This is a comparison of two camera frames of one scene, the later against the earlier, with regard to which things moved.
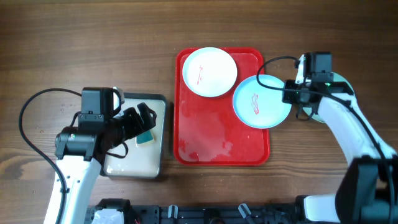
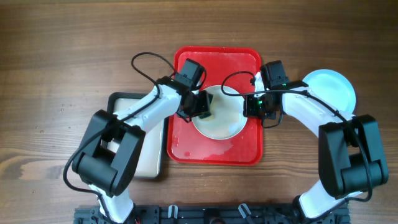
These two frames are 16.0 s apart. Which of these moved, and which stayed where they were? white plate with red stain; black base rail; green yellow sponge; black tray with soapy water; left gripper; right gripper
Moved: left gripper; right gripper; green yellow sponge; white plate with red stain
Stayed: black base rail; black tray with soapy water
